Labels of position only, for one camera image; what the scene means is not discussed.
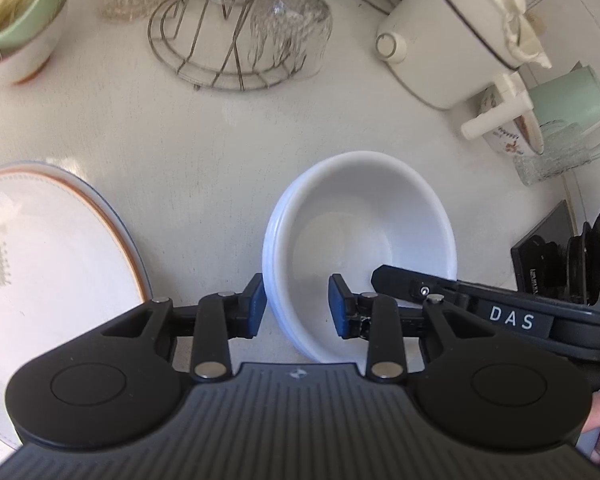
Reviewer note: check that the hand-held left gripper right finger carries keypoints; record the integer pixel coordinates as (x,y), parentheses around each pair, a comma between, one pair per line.
(337,310)

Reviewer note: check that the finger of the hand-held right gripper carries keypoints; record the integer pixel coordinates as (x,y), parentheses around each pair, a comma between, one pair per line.
(405,282)

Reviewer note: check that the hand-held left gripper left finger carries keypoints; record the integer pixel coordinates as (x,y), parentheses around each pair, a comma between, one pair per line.
(256,307)

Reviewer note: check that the clear glass mug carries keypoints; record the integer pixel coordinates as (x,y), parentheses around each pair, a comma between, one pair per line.
(550,160)

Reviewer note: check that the floral ceramic mug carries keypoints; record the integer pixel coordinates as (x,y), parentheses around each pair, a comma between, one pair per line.
(505,137)

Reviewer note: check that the pale green kettle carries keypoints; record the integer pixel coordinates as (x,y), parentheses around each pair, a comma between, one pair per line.
(570,95)

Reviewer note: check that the white electric cooker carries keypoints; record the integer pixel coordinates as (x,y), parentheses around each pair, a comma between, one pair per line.
(440,35)

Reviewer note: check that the white bowl with red base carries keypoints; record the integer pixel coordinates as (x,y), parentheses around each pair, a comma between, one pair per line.
(25,55)

